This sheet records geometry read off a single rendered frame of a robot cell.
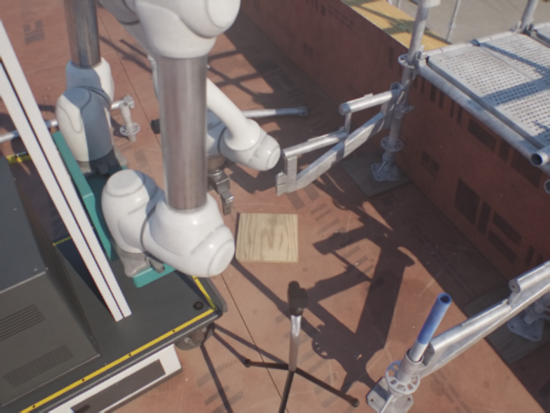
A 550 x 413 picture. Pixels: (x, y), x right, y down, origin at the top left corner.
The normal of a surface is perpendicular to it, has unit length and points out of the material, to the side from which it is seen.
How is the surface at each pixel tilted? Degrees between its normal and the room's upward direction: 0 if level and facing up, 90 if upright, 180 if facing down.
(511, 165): 90
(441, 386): 0
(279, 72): 0
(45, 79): 0
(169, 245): 77
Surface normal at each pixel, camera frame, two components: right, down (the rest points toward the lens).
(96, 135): 0.70, 0.50
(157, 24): -0.50, 0.58
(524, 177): -0.90, 0.32
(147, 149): 0.00, -0.68
